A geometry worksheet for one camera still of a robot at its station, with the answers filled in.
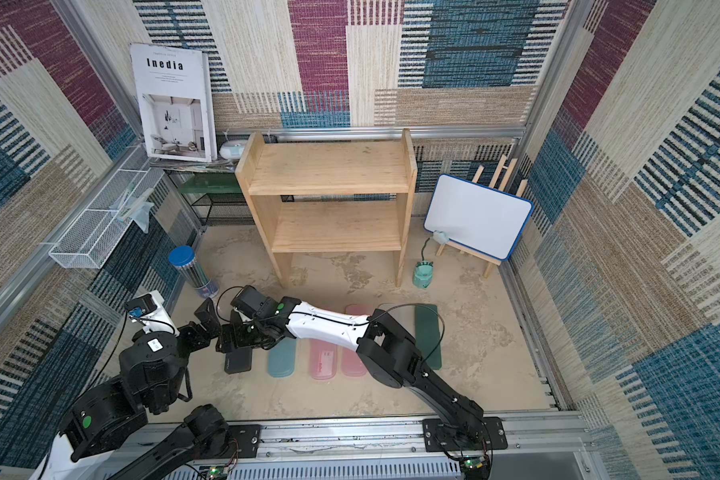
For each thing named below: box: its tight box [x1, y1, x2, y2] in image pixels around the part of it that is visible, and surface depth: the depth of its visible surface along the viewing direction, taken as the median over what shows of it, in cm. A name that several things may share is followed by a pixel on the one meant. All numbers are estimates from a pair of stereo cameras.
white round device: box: [219, 141, 245, 160], surface depth 87 cm
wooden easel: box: [435, 154, 528, 278], surface depth 93 cm
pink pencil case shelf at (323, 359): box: [309, 338, 338, 380], surface depth 86 cm
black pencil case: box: [224, 347, 252, 374], surface depth 86 cm
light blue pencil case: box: [267, 337, 297, 378], surface depth 88 cm
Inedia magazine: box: [130, 43, 217, 163], surface depth 79 cm
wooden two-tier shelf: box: [235, 128, 418, 288], surface depth 80 cm
